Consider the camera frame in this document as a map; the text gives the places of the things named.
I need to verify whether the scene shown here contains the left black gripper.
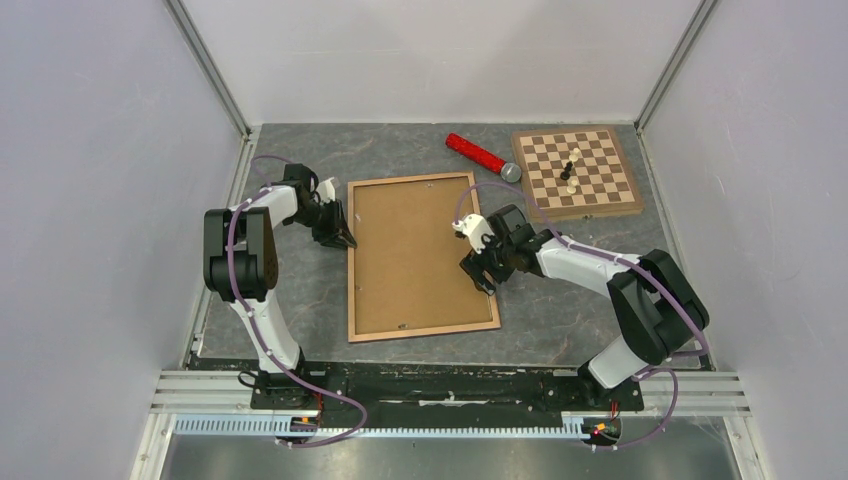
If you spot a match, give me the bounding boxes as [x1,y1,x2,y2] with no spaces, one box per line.
[287,198,357,251]

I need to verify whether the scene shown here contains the wooden picture frame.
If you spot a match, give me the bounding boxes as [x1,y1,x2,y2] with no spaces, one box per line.
[345,171,502,344]

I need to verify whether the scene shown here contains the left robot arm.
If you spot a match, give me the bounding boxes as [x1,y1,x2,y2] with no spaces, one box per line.
[203,163,357,409]

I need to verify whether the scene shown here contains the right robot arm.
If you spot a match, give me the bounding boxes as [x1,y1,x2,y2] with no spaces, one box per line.
[452,205,710,408]

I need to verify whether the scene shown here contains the red cylindrical object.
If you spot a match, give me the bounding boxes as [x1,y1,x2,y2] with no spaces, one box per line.
[445,133,522,183]

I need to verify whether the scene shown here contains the black chess piece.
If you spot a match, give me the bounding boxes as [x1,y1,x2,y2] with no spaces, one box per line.
[560,161,574,182]

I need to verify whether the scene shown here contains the wooden chessboard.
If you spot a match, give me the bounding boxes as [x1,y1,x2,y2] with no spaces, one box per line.
[511,125,644,221]

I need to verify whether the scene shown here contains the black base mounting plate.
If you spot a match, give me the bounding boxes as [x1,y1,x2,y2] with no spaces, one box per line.
[250,361,644,430]

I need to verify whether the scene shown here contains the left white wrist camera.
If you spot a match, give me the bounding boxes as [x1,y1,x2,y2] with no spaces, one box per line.
[316,177,341,204]

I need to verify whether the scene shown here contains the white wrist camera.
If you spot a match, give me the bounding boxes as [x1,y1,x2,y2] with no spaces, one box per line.
[316,177,341,204]
[452,213,495,254]

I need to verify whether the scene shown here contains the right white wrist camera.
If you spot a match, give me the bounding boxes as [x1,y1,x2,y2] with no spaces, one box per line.
[452,213,495,254]

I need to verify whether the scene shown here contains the left aluminium corner post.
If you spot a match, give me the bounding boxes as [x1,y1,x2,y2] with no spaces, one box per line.
[163,0,254,141]

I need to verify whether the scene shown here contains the aluminium corner post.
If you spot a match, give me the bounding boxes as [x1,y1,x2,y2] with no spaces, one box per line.
[634,0,720,136]
[163,0,254,141]

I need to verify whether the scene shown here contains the aluminium rail frame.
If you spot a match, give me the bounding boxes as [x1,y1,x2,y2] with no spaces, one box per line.
[131,371,771,479]

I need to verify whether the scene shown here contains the right aluminium corner post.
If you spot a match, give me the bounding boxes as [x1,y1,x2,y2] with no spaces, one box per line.
[634,0,720,136]

